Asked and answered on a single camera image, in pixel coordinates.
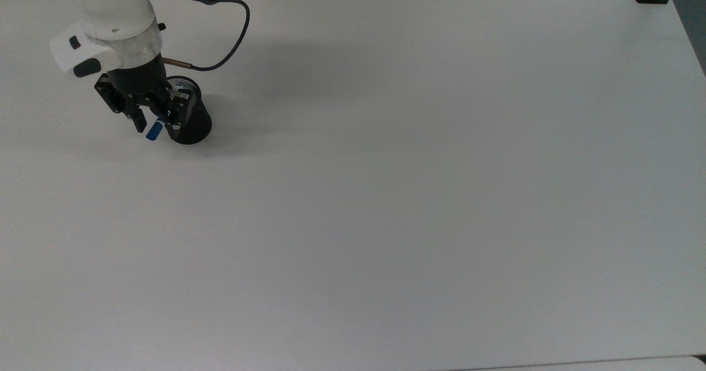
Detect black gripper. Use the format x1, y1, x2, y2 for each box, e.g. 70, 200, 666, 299
94, 62, 194, 134

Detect small blue cylindrical object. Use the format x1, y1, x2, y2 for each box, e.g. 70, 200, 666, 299
145, 115, 167, 141

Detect black mesh pen cup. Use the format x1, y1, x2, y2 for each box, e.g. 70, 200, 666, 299
163, 76, 213, 145

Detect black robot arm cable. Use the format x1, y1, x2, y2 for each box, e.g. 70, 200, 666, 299
148, 0, 252, 72

